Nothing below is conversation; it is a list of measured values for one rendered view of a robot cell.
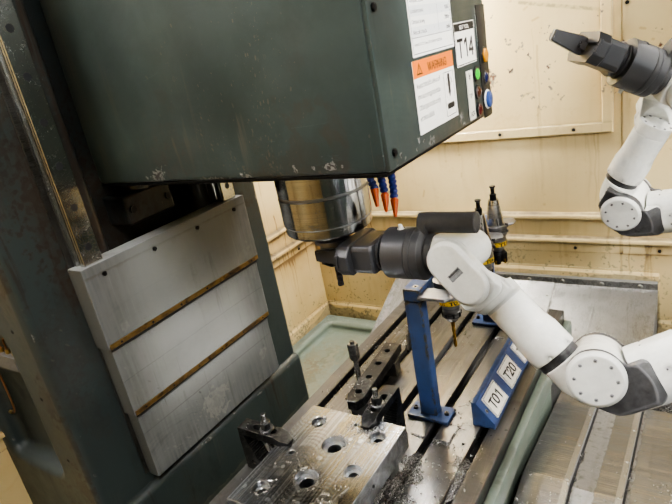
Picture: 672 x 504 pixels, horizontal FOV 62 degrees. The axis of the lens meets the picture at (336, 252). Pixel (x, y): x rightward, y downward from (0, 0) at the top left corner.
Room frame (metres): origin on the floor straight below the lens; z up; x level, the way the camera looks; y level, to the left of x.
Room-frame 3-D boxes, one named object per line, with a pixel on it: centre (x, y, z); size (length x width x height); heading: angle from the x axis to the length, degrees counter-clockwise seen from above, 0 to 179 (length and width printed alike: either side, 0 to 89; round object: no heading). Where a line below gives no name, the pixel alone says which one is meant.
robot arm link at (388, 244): (0.90, -0.08, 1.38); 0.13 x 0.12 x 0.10; 144
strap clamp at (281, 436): (0.98, 0.22, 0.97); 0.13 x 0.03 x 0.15; 54
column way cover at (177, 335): (1.22, 0.36, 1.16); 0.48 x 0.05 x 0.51; 144
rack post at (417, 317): (1.06, -0.15, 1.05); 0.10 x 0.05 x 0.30; 54
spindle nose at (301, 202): (0.96, 0.00, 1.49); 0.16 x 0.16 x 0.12
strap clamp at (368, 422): (0.99, -0.03, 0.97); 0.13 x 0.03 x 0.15; 144
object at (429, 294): (1.03, -0.19, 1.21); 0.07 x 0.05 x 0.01; 54
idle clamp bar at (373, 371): (1.19, -0.04, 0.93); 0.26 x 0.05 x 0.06; 149
